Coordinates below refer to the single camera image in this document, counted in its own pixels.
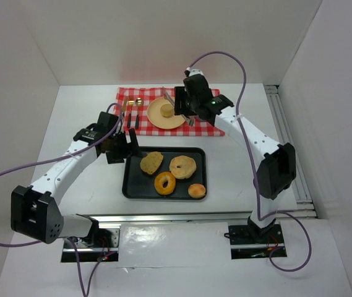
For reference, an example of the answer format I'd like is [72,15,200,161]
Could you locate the gold spoon black handle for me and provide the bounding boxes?
[135,97,144,130]

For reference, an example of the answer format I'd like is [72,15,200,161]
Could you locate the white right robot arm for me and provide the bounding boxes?
[161,69,296,239]

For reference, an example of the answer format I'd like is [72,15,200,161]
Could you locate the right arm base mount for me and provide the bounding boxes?
[224,224,287,260]

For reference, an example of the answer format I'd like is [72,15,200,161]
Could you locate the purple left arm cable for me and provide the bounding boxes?
[0,103,126,297]

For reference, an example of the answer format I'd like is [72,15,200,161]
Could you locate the aluminium rail right side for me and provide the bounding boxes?
[264,85,317,219]

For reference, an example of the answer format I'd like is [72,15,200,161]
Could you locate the gold fork black handle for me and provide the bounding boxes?
[127,97,134,129]

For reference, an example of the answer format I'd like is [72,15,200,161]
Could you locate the small round tan muffin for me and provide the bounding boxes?
[160,104,174,118]

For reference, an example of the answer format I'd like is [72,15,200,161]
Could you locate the black baking tray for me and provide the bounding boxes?
[122,146,207,200]

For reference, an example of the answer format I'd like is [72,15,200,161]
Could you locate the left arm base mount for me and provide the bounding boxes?
[72,226,121,263]

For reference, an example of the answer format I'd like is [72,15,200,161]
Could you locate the large pale bagel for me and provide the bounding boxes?
[170,155,197,179]

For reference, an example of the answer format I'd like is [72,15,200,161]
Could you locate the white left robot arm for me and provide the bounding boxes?
[11,112,142,246]

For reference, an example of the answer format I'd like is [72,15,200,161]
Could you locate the yellow plate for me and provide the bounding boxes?
[147,97,185,130]

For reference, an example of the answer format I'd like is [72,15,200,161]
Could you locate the orange glazed donut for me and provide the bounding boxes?
[154,171,176,196]

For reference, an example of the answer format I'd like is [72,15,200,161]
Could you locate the small golden bread roll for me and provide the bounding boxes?
[188,183,206,199]

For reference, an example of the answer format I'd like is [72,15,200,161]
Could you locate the gold knife black handle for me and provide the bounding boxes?
[122,97,128,114]

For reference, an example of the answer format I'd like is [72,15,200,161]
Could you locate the red checkered cloth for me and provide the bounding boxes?
[116,87,225,137]

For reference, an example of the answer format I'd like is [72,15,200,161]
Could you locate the flat brown bread slice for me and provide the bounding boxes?
[140,152,164,175]

